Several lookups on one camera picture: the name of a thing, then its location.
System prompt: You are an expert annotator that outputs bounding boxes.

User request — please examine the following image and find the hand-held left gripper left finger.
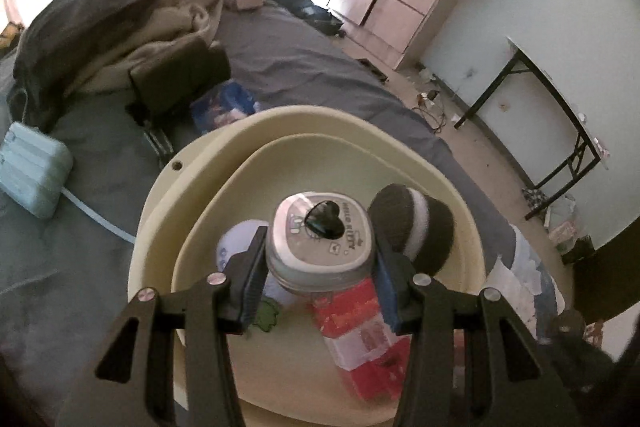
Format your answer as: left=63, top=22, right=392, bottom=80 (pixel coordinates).
left=57, top=224, right=271, bottom=427

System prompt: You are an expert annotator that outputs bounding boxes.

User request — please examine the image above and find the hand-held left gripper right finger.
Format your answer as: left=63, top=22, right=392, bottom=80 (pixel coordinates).
left=372, top=237, right=576, bottom=427

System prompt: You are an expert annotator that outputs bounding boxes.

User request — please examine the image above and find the round jar with grey lid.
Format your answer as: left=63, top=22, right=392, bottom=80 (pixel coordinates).
left=264, top=191, right=373, bottom=295

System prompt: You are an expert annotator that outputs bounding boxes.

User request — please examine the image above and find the cream plastic basin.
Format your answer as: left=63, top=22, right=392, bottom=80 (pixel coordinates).
left=127, top=104, right=488, bottom=427

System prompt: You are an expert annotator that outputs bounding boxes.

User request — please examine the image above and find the small green item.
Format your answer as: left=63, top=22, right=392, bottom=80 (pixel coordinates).
left=252, top=297, right=281, bottom=333

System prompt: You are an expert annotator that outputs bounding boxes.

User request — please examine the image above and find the small red box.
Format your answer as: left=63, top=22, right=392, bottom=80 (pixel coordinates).
left=311, top=277, right=416, bottom=403

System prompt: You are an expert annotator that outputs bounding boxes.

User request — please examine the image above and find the black rolled sock white stripe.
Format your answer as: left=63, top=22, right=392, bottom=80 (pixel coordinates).
left=367, top=183, right=456, bottom=275

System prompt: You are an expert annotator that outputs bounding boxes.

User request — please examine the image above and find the blue printed fleece blanket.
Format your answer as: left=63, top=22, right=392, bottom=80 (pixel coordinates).
left=487, top=224, right=566, bottom=343

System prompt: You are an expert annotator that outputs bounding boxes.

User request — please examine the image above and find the blue packet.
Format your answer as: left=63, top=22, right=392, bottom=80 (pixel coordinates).
left=190, top=79, right=261, bottom=135

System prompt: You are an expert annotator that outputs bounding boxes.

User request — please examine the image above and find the grey bed sheet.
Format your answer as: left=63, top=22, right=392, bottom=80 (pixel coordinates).
left=0, top=2, right=516, bottom=427

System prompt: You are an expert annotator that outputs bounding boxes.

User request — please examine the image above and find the light teal power adapter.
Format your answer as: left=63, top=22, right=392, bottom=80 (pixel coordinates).
left=0, top=122, right=75, bottom=219

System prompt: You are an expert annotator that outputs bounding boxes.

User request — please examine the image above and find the black-legged folding table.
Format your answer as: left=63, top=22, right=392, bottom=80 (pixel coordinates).
left=454, top=37, right=611, bottom=220

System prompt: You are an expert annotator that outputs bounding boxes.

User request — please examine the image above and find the beige blanket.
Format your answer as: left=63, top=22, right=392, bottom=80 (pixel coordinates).
left=75, top=0, right=226, bottom=95

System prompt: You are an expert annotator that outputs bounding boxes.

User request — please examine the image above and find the dark blue clothing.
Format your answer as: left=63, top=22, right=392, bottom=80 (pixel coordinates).
left=250, top=0, right=346, bottom=38

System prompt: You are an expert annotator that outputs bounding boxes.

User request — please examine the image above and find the light blue cable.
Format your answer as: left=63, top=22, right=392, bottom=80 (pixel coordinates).
left=60, top=187, right=138, bottom=245

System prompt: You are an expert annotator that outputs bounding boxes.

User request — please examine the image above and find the floor cables and power strip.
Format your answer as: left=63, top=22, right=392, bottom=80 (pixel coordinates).
left=412, top=89, right=451, bottom=132

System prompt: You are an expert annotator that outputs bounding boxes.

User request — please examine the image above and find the black pouch with strap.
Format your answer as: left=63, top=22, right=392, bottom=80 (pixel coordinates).
left=125, top=39, right=232, bottom=165

